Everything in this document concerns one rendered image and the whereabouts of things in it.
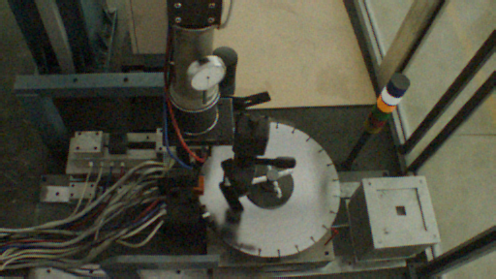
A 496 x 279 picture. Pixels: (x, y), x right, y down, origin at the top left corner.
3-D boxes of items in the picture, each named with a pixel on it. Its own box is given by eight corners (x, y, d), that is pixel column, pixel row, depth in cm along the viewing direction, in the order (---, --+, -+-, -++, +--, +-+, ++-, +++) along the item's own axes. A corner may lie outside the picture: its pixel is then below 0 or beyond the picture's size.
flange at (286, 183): (235, 195, 95) (236, 191, 93) (256, 155, 101) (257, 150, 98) (282, 216, 94) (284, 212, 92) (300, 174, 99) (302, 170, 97)
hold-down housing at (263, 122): (258, 163, 86) (273, 106, 68) (256, 186, 84) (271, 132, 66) (230, 160, 85) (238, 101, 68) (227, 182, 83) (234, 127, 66)
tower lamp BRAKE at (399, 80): (402, 80, 93) (407, 73, 91) (407, 97, 91) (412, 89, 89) (384, 80, 93) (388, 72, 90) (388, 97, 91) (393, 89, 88)
